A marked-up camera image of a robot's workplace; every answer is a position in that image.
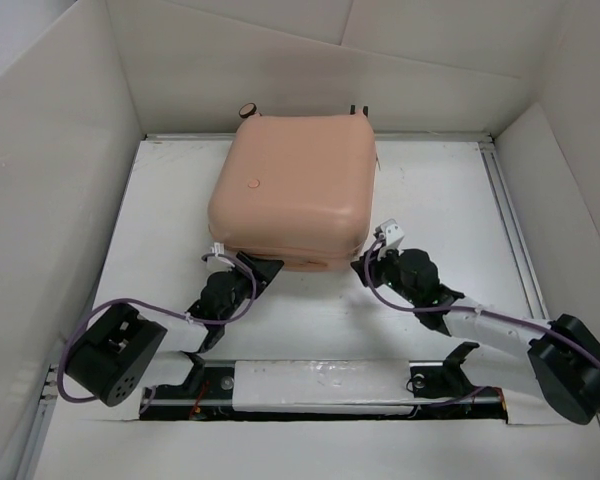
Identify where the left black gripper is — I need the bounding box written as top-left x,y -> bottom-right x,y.
218,252 -> 281,324

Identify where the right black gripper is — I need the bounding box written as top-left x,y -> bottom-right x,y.
349,242 -> 420,305

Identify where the pink hard-shell suitcase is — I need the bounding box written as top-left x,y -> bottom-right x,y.
207,104 -> 377,271

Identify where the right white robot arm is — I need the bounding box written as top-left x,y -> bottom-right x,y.
350,239 -> 600,425

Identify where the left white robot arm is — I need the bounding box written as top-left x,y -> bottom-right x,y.
57,245 -> 284,407

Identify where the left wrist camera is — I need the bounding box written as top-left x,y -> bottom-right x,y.
204,242 -> 232,268

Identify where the white padded base rail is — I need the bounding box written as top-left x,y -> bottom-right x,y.
232,360 -> 416,414

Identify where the aluminium frame rail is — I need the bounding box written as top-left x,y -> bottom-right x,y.
479,135 -> 548,318

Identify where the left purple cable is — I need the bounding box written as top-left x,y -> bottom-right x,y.
59,252 -> 260,404

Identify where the purple cable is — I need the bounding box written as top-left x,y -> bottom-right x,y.
364,234 -> 600,416
59,252 -> 260,404

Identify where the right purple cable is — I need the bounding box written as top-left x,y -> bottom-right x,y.
364,234 -> 600,416

